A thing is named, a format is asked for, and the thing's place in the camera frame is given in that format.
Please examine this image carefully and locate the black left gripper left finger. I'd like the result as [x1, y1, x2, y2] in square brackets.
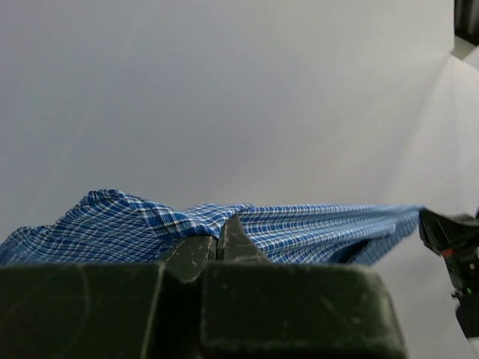
[160, 236, 218, 283]

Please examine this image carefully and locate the blue checked long sleeve shirt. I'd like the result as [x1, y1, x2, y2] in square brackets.
[1, 189, 421, 265]

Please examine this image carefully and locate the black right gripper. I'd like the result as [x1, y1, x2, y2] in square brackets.
[419, 209, 478, 298]

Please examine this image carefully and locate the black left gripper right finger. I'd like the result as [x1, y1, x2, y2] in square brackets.
[219, 215, 271, 263]

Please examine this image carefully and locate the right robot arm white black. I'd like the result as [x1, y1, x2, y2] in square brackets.
[419, 209, 478, 345]

